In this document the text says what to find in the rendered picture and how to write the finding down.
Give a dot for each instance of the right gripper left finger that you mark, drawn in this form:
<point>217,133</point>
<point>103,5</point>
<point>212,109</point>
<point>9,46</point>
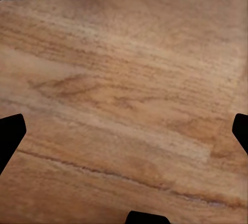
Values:
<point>12,131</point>

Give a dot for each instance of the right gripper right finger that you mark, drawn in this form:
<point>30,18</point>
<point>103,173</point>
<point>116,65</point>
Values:
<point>240,130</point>

